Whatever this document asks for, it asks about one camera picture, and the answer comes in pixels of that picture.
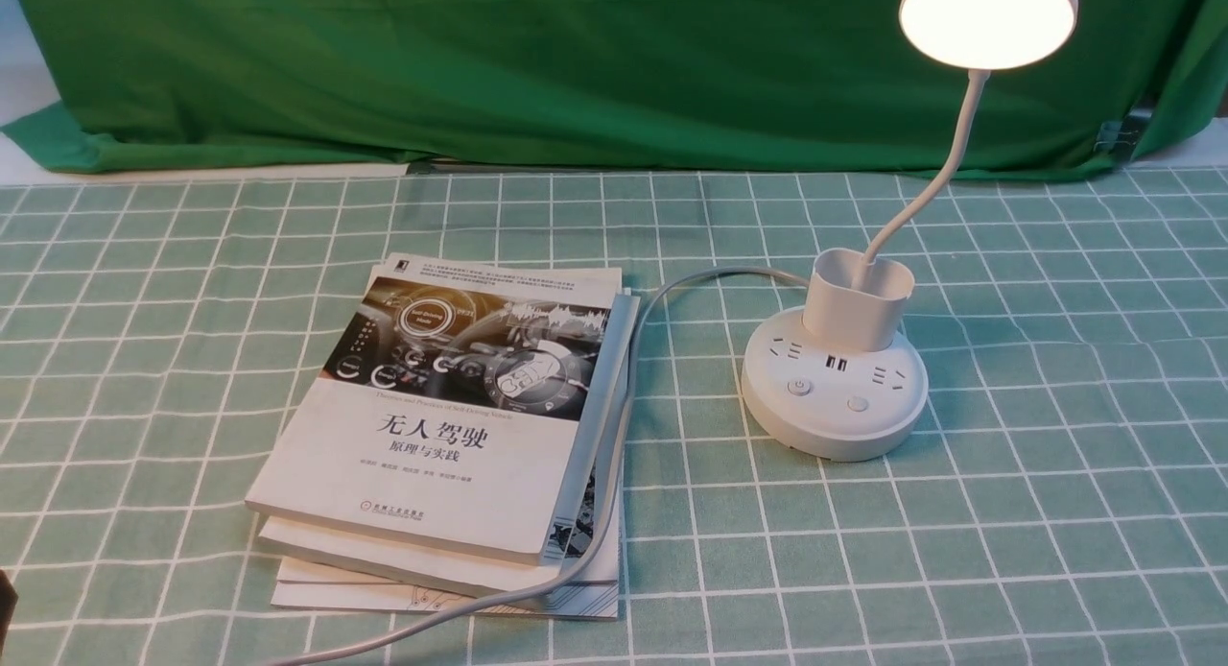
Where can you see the white desk lamp with sockets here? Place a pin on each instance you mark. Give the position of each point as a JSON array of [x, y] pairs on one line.
[[836, 377]]

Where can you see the top white self-driving book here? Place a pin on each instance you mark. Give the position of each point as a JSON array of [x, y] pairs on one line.
[[451, 426]]

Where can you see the green backdrop cloth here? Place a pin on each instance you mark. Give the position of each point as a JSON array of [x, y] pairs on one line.
[[738, 85]]

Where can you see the bottom white book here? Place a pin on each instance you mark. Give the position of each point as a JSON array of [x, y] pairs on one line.
[[332, 570]]

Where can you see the green checkered tablecloth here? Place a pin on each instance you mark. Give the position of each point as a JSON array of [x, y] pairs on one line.
[[1062, 500]]

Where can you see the metal binder clip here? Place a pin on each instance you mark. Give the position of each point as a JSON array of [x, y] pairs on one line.
[[1120, 139]]

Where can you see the dark object at left edge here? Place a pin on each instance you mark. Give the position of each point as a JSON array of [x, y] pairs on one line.
[[8, 602]]

